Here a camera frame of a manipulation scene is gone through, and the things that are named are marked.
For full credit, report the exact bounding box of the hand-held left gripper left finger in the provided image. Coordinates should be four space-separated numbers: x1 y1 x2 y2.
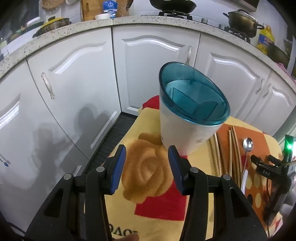
24 144 127 241

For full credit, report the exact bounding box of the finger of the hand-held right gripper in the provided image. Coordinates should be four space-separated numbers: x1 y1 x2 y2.
251 155 264 166
268 154 283 166

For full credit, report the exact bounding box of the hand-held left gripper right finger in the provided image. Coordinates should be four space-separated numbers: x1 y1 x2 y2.
168 145 270 241

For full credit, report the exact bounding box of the wooden chopstick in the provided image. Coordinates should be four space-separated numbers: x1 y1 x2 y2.
209 136 221 178
233 126 244 172
228 129 232 175
215 133 224 175
231 126 241 177

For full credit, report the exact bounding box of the white utensil holder teal rim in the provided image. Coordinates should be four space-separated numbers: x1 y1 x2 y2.
158 61 230 156

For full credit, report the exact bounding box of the person's right hand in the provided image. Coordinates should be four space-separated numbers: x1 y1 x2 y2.
281 191 296 217

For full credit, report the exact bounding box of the person's left hand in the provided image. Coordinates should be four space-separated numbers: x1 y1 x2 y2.
115 233 139 241

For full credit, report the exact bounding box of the metal spoon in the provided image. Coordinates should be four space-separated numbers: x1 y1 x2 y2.
242 138 254 173

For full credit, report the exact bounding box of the yellow rose printed blanket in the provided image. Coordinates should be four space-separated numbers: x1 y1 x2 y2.
103 95 285 241

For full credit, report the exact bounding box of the white cabinet door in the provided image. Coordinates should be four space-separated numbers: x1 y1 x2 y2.
0 61 90 209
26 28 121 160
112 25 201 115
195 34 271 121
250 71 296 137

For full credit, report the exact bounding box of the pink cloth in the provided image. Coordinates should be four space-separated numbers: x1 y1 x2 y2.
275 61 296 80

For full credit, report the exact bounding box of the dark wok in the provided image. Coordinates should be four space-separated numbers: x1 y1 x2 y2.
266 43 291 69

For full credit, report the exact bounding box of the yellow cooking oil bottle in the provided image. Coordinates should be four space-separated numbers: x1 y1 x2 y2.
256 24 275 55

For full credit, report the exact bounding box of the dark cooking pot with lid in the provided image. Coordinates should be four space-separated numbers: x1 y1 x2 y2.
223 9 264 39

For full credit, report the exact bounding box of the black gas stove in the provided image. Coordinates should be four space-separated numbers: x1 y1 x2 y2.
141 9 252 44

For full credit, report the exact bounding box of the speckled stone countertop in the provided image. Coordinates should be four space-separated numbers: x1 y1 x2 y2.
0 15 296 93

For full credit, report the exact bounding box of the yellow lidded casserole pan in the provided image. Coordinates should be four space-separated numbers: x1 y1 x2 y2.
32 17 71 39

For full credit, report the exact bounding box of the wooden knife block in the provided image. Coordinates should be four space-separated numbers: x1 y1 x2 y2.
116 0 134 18

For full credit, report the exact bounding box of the blue white bag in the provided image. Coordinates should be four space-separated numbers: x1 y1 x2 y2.
102 0 119 19

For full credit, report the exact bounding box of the wooden cutting board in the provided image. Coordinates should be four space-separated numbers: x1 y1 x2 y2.
80 0 104 22

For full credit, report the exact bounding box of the black frying pan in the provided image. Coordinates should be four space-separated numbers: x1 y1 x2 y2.
149 0 197 14

